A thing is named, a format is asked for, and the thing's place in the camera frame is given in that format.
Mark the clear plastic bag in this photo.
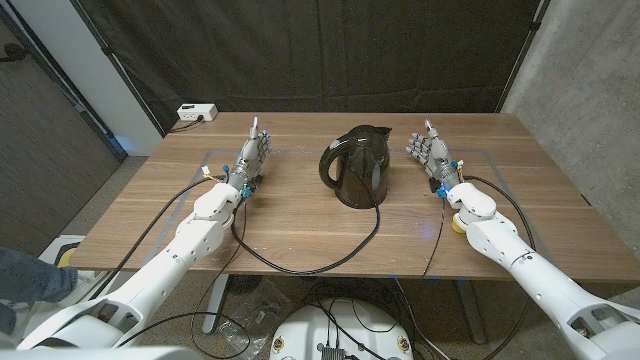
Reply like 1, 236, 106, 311
219, 278, 296, 359

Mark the person's leg in jeans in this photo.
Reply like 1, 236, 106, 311
0, 247, 80, 336

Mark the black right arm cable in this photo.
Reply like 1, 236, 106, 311
462, 174, 537, 251

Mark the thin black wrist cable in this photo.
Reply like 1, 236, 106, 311
421, 195, 447, 280
189, 198, 251, 360

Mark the white platform with yellow pad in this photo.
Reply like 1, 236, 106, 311
37, 234, 121, 304

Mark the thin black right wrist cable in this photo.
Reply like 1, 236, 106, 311
421, 195, 447, 280

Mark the black power strip cord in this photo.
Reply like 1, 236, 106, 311
168, 115, 205, 134

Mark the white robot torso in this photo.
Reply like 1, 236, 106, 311
0, 346, 201, 360

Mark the grey table leg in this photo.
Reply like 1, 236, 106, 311
202, 273, 231, 335
454, 279, 487, 345

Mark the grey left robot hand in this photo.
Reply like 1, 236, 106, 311
225, 116, 273, 194

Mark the white power strip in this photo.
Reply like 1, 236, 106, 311
176, 103, 219, 123

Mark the thin black left wrist cable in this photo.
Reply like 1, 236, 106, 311
189, 198, 251, 360

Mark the black electric kettle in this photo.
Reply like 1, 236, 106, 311
318, 124, 393, 210

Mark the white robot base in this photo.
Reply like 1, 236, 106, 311
269, 298, 415, 360

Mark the black kettle power cable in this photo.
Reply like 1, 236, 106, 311
230, 169, 381, 277

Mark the black door handle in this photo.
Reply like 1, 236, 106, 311
0, 43, 29, 64

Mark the black backdrop curtain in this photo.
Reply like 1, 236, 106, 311
69, 0, 544, 134

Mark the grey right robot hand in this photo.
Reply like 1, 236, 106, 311
405, 118, 464, 194

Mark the black backdrop frame pole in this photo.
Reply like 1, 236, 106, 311
495, 0, 552, 114
69, 0, 167, 137

